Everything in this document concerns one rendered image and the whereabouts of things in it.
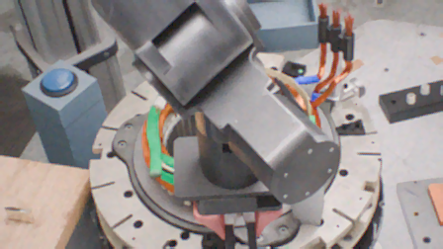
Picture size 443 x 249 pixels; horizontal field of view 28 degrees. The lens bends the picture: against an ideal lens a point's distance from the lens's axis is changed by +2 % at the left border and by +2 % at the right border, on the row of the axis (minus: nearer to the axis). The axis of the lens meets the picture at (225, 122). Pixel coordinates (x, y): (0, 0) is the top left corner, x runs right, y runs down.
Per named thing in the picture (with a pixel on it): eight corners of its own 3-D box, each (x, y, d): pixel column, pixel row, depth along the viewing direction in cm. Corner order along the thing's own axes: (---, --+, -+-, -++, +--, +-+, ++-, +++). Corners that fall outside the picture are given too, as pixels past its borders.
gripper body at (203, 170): (300, 202, 71) (300, 142, 66) (176, 211, 71) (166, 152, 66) (292, 142, 76) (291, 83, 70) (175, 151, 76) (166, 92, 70)
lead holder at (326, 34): (353, 62, 90) (354, 38, 87) (313, 59, 91) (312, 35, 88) (358, 39, 92) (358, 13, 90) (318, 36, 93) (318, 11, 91)
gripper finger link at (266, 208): (285, 261, 77) (283, 195, 70) (204, 267, 77) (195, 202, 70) (278, 199, 82) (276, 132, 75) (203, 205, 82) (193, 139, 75)
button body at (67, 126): (130, 198, 133) (97, 78, 115) (97, 228, 130) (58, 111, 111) (97, 177, 137) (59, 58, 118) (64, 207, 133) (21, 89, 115)
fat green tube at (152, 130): (162, 185, 87) (159, 172, 86) (126, 180, 88) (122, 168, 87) (197, 83, 97) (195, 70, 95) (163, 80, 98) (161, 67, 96)
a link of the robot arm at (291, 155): (215, -30, 60) (124, 55, 60) (320, 61, 53) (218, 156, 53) (272, 59, 70) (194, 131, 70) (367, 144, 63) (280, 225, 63)
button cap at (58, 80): (80, 80, 115) (78, 74, 114) (58, 98, 113) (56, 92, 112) (59, 68, 117) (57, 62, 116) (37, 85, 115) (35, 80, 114)
